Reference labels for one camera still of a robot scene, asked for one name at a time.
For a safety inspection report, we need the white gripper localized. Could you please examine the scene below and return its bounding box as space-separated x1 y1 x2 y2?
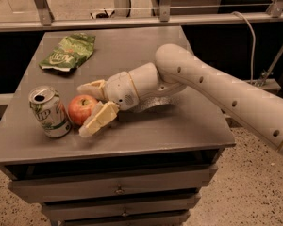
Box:
77 72 139 137

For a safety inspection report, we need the red apple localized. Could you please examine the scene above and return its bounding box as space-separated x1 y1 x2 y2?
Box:
68 94 98 125

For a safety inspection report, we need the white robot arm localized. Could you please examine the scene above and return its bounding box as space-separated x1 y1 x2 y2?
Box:
77 44 283 155

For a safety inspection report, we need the green white 7up can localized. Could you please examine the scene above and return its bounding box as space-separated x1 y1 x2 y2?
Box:
28 86 72 138

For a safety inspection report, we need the green chip bag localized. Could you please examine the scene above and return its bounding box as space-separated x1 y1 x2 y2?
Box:
39 33 95 72

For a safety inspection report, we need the grey drawer cabinet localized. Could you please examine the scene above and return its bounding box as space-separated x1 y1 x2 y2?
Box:
0 25 237 226

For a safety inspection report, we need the top grey drawer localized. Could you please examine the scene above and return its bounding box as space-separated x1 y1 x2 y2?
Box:
8 164 218 203

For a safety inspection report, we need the grey drawer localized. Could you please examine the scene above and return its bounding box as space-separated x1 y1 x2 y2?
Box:
62 210 190 226
8 164 218 203
42 193 200 221

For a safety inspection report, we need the middle grey drawer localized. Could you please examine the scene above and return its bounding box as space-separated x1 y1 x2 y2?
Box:
42 193 200 221

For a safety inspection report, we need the bottom grey drawer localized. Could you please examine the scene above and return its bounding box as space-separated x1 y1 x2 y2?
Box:
62 210 190 226

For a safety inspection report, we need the white cable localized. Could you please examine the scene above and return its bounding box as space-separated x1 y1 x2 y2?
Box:
231 11 257 85

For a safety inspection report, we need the metal window frame rail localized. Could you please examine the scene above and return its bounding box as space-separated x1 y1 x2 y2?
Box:
0 0 283 32

